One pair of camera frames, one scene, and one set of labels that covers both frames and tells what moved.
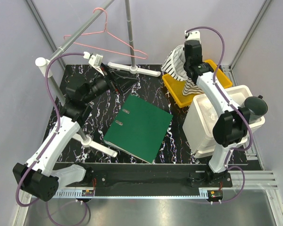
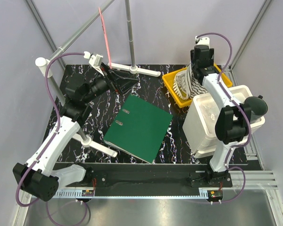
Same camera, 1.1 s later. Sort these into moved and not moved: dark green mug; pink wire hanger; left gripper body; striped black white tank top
Moved: striped black white tank top; pink wire hanger
Not moved: dark green mug; left gripper body
